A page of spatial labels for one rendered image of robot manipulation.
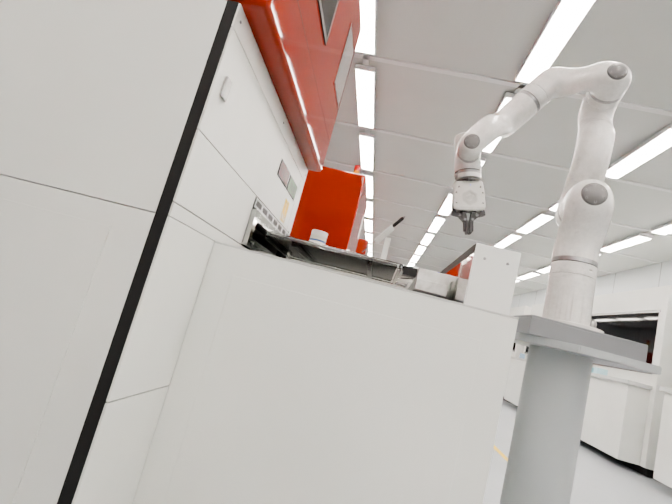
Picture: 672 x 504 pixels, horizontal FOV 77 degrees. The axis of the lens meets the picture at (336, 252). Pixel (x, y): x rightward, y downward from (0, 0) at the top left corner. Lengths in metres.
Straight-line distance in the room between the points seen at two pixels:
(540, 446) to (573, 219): 0.61
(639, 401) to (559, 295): 4.43
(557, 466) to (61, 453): 1.08
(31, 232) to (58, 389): 0.26
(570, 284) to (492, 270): 0.43
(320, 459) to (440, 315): 0.35
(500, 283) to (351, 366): 0.35
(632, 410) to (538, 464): 4.42
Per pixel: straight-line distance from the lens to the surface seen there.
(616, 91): 1.57
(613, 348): 1.33
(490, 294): 0.94
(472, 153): 1.39
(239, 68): 0.89
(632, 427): 5.71
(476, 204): 1.42
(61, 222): 0.83
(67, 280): 0.80
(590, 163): 1.49
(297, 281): 0.86
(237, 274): 0.89
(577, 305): 1.33
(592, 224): 1.36
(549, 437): 1.30
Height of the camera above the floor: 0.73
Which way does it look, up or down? 9 degrees up
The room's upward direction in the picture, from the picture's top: 15 degrees clockwise
